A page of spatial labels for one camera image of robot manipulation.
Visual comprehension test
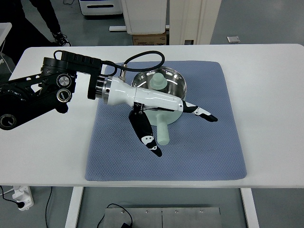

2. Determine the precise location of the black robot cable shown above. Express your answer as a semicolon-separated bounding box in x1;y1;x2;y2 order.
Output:
53;49;166;80

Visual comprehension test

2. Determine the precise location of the blue quilted mat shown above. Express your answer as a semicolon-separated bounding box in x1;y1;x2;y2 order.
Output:
85;61;247;182

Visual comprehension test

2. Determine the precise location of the dark floor socket box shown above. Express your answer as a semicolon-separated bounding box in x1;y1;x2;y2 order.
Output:
184;39;194;45

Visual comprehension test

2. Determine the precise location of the white table leg frame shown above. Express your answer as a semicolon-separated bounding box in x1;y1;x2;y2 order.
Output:
65;187;260;228

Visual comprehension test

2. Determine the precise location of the glass lid green knob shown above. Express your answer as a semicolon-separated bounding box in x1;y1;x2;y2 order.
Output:
131;66;187;99

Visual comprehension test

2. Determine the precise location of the small grey floor object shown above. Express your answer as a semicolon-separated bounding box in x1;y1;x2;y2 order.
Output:
227;36;241;44

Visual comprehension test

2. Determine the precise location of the person in black left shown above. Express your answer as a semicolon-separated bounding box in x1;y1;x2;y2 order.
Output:
20;0;72;48

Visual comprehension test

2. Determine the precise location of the white side table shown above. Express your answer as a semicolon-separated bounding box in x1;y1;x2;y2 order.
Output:
0;22;12;46

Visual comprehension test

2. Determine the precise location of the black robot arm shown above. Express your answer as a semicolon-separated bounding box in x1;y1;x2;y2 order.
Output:
0;51;217;156

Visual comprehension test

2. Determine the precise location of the white robotic hand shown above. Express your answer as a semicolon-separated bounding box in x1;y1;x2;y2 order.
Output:
95;76;218;157

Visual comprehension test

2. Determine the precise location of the white appliance with slot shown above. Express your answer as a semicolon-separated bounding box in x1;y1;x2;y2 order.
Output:
79;0;123;16

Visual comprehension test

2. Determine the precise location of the black floor cable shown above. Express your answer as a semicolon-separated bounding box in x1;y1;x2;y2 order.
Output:
45;187;133;228

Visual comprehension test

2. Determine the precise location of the white cabinet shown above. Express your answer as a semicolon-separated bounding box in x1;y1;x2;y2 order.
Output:
121;0;221;45

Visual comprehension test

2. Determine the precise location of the cardboard box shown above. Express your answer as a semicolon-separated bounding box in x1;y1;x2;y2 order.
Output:
133;33;167;46

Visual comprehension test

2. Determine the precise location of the green pot with handle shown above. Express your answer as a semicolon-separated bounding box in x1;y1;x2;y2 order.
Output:
131;66;187;146

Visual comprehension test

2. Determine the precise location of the white power strip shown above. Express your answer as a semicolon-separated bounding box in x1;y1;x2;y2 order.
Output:
12;186;34;211

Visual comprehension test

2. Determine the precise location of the grey metal base plate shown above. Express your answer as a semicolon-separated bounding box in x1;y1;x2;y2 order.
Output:
102;207;222;228

